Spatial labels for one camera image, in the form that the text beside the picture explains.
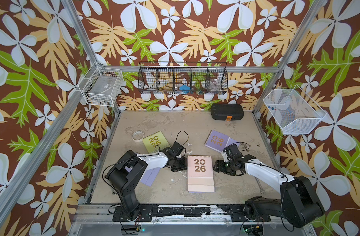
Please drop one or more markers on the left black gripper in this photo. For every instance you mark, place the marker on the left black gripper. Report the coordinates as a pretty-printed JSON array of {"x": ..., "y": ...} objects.
[{"x": 184, "y": 165}]

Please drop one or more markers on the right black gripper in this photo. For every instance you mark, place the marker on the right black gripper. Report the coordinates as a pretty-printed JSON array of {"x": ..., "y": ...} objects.
[{"x": 218, "y": 166}]

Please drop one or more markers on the pink 2026 calendar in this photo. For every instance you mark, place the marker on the pink 2026 calendar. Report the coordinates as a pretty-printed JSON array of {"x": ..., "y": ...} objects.
[{"x": 200, "y": 174}]

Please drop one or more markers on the green 2026 desk calendar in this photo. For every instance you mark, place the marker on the green 2026 desk calendar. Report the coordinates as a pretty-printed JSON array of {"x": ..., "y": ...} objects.
[{"x": 155, "y": 142}]

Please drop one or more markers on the purple 2026 calendar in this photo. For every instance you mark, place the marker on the purple 2026 calendar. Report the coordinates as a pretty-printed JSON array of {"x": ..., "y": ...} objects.
[
  {"x": 218, "y": 141},
  {"x": 149, "y": 176},
  {"x": 200, "y": 192}
]

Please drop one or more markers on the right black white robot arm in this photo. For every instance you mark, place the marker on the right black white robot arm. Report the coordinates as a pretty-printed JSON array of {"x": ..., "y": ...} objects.
[{"x": 298, "y": 202}]

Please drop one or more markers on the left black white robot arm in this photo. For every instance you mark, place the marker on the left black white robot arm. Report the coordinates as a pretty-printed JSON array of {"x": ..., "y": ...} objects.
[{"x": 125, "y": 175}]

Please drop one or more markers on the silver wrench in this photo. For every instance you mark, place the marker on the silver wrench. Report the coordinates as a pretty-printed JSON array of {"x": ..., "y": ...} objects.
[{"x": 262, "y": 191}]

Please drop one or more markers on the clear round lid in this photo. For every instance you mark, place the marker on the clear round lid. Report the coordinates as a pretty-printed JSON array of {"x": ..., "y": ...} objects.
[{"x": 138, "y": 135}]

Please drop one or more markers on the black hard case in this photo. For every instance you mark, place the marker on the black hard case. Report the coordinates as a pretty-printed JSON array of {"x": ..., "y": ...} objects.
[{"x": 227, "y": 112}]

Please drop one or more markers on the blue object in basket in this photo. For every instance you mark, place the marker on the blue object in basket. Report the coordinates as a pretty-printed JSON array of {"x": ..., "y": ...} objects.
[{"x": 185, "y": 89}]

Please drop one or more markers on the white mesh basket right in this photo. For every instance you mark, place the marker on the white mesh basket right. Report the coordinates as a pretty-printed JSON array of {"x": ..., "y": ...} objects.
[{"x": 295, "y": 111}]

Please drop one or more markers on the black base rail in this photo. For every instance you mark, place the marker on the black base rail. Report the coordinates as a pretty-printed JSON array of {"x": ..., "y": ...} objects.
[{"x": 153, "y": 212}]

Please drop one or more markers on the black wire basket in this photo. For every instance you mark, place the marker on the black wire basket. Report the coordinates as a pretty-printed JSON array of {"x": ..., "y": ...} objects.
[{"x": 167, "y": 77}]

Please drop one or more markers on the white wire basket left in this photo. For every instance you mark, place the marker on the white wire basket left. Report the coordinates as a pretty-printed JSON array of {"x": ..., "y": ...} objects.
[{"x": 101, "y": 85}]

